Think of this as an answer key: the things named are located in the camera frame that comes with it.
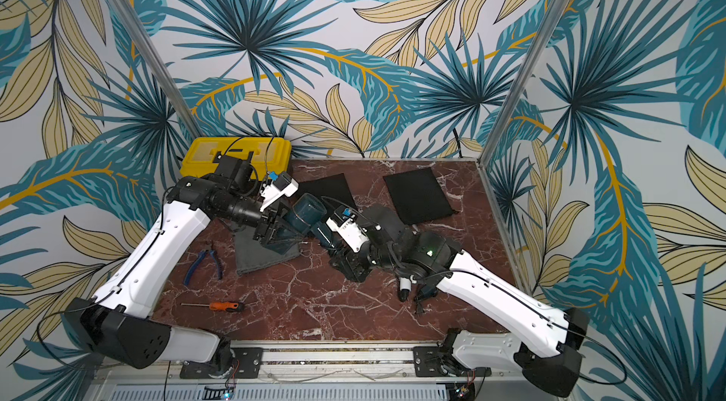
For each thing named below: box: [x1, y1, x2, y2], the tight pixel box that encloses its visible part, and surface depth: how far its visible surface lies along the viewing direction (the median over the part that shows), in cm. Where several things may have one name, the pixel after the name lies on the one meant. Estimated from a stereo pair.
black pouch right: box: [382, 167, 455, 226], surface depth 114 cm
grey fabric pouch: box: [233, 225, 301, 276], surface depth 92 cm
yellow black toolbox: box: [179, 136, 293, 181], surface depth 99 cm
